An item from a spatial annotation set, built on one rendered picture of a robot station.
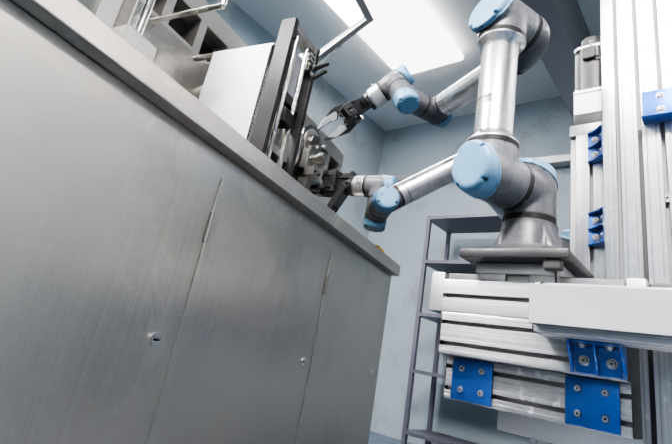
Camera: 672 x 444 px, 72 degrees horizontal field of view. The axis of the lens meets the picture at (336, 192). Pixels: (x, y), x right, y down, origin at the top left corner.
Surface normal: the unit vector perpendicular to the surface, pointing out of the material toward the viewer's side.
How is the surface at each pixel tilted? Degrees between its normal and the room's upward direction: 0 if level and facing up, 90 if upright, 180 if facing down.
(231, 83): 90
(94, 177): 90
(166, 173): 90
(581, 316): 90
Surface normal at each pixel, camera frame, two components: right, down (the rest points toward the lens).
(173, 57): 0.90, 0.01
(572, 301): -0.62, -0.37
